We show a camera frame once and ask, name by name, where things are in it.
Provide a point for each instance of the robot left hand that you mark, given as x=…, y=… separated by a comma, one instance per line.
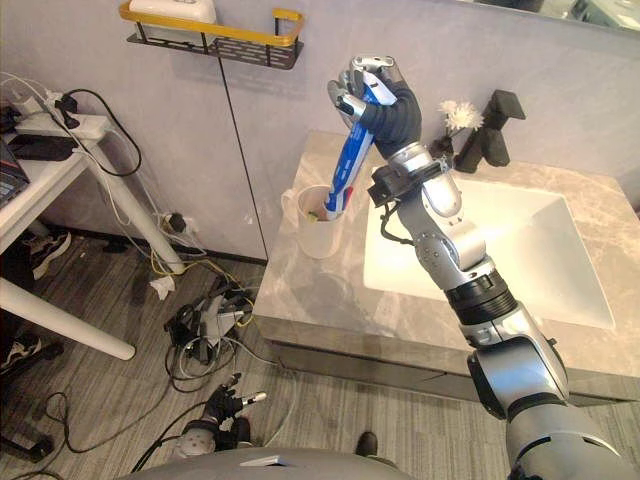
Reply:
x=227, y=407

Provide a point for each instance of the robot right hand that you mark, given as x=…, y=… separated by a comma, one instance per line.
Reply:
x=397, y=125

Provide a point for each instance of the blue white toothpaste tube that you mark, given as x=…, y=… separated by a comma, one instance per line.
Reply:
x=347, y=165

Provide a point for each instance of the robot right arm silver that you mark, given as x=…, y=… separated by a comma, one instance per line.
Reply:
x=520, y=370

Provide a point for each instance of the robot left arm silver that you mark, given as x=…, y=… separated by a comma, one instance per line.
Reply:
x=200, y=442

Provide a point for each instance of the small black vase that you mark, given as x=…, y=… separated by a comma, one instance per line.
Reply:
x=444, y=146

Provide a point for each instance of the white flower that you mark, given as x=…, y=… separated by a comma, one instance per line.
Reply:
x=462, y=115

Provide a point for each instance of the robot torso grey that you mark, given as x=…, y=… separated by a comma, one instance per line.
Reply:
x=270, y=467

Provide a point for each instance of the black faucet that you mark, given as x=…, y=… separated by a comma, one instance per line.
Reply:
x=487, y=140

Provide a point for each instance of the crumpled white tissue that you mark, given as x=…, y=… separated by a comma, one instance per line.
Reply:
x=162, y=289

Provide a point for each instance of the beige cup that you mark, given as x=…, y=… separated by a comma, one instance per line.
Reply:
x=317, y=235

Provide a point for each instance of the marble top wash cabinet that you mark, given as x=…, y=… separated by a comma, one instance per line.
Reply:
x=310, y=295

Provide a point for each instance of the robot dark foot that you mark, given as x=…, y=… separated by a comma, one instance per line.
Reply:
x=367, y=444

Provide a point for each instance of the white sink basin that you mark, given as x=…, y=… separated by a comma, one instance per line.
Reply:
x=540, y=250

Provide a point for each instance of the black white sneaker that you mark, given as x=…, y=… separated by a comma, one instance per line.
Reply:
x=20, y=352
x=50, y=252

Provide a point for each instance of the white soap box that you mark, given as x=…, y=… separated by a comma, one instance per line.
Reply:
x=172, y=10

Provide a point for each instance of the white table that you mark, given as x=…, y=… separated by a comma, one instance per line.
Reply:
x=55, y=180

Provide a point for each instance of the dark box with red print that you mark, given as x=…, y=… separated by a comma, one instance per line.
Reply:
x=10, y=175

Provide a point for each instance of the black flat device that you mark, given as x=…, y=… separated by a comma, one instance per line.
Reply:
x=42, y=147

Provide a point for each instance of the white power strip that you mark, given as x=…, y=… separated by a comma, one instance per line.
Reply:
x=60, y=125

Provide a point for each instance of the yellow black wall shelf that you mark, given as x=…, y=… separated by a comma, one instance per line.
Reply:
x=250, y=47

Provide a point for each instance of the wall socket with plug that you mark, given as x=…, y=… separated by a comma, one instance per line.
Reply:
x=177, y=222

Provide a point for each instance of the black floor bracket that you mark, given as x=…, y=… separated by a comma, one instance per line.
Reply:
x=25, y=445

